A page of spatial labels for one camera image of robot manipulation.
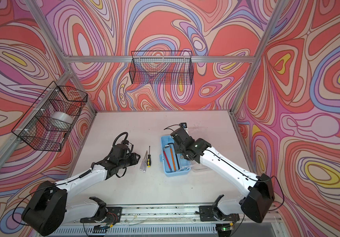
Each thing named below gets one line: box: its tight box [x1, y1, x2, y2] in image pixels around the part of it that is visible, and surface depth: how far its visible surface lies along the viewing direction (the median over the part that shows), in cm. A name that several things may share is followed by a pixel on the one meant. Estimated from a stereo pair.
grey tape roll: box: [49, 111, 74, 129], surface depth 74 cm
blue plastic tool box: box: [159, 134, 192, 177], surface depth 94 cm
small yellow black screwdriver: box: [146, 145, 152, 168], surface depth 92 cm
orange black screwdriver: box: [169, 147, 177, 171], surface depth 95 cm
